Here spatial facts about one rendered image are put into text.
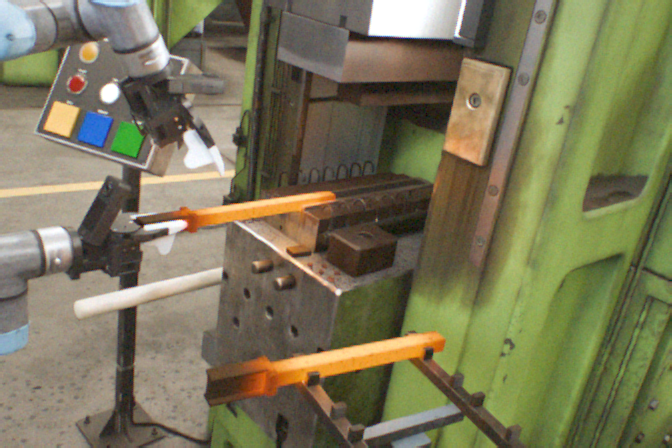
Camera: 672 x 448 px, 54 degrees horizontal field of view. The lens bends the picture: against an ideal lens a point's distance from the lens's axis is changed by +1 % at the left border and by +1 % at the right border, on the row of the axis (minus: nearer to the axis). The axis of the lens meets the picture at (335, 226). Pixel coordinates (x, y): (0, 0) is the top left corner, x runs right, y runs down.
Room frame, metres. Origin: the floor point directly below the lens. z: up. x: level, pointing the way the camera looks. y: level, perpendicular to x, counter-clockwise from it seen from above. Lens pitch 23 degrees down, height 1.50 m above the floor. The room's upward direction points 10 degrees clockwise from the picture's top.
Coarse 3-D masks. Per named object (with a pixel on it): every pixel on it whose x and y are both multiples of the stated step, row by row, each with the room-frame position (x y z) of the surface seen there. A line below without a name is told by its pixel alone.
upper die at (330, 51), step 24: (288, 24) 1.35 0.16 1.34; (312, 24) 1.30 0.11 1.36; (288, 48) 1.35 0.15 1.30; (312, 48) 1.30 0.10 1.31; (336, 48) 1.25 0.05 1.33; (360, 48) 1.26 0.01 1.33; (384, 48) 1.30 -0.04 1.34; (408, 48) 1.35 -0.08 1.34; (432, 48) 1.40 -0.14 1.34; (456, 48) 1.46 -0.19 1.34; (336, 72) 1.24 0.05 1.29; (360, 72) 1.26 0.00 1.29; (384, 72) 1.31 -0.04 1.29; (408, 72) 1.36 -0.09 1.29; (432, 72) 1.41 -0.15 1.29; (456, 72) 1.47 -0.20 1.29
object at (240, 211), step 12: (324, 192) 1.35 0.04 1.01; (240, 204) 1.19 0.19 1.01; (252, 204) 1.21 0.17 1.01; (264, 204) 1.22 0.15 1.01; (276, 204) 1.23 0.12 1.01; (288, 204) 1.25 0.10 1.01; (300, 204) 1.27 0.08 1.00; (144, 216) 1.05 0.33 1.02; (156, 216) 1.06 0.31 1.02; (168, 216) 1.07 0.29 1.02; (180, 216) 1.08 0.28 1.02; (192, 216) 1.08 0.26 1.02; (204, 216) 1.11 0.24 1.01; (216, 216) 1.13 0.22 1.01; (228, 216) 1.15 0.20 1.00; (240, 216) 1.17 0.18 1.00; (252, 216) 1.19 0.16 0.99; (192, 228) 1.08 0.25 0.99
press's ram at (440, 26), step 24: (288, 0) 1.36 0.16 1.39; (312, 0) 1.31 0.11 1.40; (336, 0) 1.26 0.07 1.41; (360, 0) 1.22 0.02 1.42; (384, 0) 1.21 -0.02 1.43; (408, 0) 1.26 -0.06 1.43; (432, 0) 1.30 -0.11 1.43; (456, 0) 1.35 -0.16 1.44; (336, 24) 1.26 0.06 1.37; (360, 24) 1.21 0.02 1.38; (384, 24) 1.22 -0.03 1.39; (408, 24) 1.27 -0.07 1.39; (432, 24) 1.31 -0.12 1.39; (456, 24) 1.36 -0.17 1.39
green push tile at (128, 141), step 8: (120, 128) 1.50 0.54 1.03; (128, 128) 1.49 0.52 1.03; (136, 128) 1.49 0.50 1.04; (120, 136) 1.49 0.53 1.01; (128, 136) 1.48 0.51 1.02; (136, 136) 1.48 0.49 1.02; (144, 136) 1.48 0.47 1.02; (112, 144) 1.48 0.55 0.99; (120, 144) 1.47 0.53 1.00; (128, 144) 1.47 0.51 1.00; (136, 144) 1.47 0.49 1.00; (120, 152) 1.46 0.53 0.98; (128, 152) 1.46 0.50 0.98; (136, 152) 1.45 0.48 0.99
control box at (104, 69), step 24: (72, 48) 1.65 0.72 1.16; (72, 72) 1.62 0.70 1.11; (96, 72) 1.60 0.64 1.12; (120, 72) 1.59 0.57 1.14; (192, 72) 1.59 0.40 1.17; (72, 96) 1.58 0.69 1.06; (96, 96) 1.57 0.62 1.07; (120, 96) 1.55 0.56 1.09; (192, 96) 1.59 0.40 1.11; (120, 120) 1.52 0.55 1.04; (72, 144) 1.51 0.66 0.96; (144, 144) 1.47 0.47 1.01; (144, 168) 1.44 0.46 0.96
